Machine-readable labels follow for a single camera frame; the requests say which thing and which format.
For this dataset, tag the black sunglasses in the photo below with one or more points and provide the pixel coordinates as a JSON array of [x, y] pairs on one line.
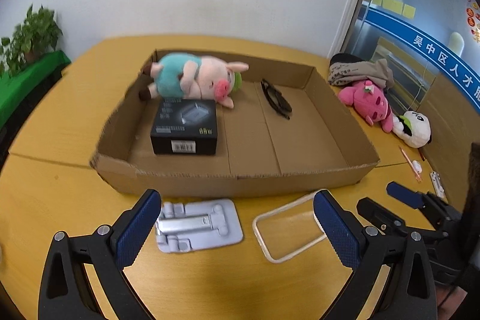
[[275, 99]]

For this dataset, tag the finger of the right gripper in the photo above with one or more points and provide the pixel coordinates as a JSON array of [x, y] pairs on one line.
[[390, 223], [430, 205]]

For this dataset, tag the pink pen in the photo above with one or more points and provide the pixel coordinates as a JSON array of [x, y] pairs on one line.
[[417, 175]]

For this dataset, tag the potted green plant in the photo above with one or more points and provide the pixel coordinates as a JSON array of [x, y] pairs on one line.
[[37, 35]]

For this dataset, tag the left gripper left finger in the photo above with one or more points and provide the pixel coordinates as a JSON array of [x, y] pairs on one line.
[[66, 292]]

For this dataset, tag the pig plush toy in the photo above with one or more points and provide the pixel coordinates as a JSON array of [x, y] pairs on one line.
[[188, 76]]

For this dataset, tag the green covered side table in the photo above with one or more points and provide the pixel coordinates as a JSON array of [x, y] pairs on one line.
[[21, 93]]

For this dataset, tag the pink bear plush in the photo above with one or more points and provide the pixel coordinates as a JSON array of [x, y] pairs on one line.
[[369, 102]]

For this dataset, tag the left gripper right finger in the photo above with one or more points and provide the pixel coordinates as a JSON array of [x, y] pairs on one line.
[[409, 291]]

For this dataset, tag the grey phone stand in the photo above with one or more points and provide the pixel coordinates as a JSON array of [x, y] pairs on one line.
[[195, 226]]

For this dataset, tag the small white card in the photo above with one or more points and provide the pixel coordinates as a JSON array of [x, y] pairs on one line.
[[437, 185]]

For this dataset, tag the white panda plush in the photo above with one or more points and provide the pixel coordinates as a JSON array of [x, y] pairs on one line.
[[413, 129]]

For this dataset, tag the clear phone case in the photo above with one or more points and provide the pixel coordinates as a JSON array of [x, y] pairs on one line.
[[289, 230]]

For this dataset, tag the white earbuds case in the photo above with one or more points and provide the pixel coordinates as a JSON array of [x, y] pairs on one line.
[[417, 166]]

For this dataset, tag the black charger box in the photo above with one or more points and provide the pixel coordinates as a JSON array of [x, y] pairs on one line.
[[185, 126]]

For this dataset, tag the cardboard tray box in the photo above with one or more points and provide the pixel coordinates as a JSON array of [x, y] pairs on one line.
[[258, 153]]

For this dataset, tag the grey beige cloth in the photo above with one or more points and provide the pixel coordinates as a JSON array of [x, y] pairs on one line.
[[346, 69]]

